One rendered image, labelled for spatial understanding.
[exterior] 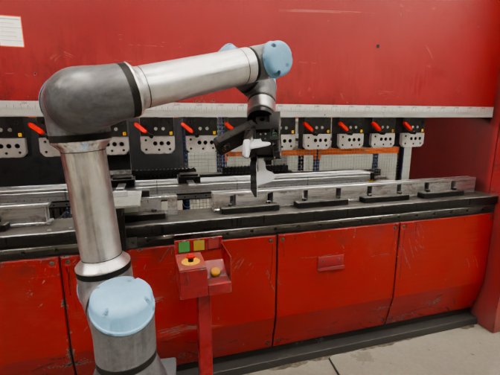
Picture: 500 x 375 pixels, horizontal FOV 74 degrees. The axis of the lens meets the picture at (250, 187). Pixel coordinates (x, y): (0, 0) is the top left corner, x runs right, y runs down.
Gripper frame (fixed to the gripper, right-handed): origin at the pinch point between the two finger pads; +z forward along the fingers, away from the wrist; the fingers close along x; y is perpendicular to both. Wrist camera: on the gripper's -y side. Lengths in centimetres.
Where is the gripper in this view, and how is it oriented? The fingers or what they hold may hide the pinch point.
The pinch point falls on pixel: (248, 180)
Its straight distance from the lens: 74.3
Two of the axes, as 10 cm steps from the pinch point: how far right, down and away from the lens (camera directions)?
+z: -0.6, 8.2, -5.7
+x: 1.4, 5.7, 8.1
